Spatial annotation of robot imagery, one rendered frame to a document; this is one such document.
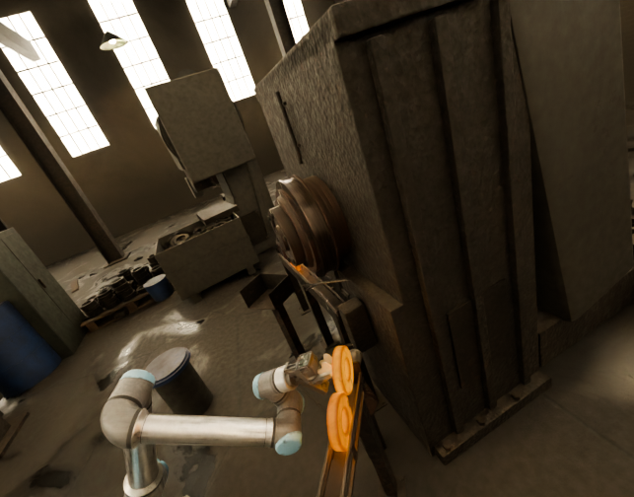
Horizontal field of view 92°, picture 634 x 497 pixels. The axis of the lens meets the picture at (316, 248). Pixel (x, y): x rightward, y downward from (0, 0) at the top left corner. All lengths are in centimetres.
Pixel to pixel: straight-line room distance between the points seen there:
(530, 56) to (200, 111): 322
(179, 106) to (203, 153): 52
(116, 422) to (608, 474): 178
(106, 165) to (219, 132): 793
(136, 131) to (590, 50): 1088
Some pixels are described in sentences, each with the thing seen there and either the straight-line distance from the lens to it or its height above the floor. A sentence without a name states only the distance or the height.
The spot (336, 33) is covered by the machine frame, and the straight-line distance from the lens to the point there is 88.
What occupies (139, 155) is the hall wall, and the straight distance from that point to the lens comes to 1138.
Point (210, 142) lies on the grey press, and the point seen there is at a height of 161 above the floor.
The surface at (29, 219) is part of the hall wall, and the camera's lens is 1237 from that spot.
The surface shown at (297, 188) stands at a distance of 122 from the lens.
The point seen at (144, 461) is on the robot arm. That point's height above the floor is 58.
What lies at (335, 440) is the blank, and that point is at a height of 75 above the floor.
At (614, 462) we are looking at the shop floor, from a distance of 186.
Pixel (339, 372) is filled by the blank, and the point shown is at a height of 83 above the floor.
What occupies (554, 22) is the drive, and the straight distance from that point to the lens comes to 138.
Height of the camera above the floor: 157
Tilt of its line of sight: 24 degrees down
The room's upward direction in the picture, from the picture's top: 21 degrees counter-clockwise
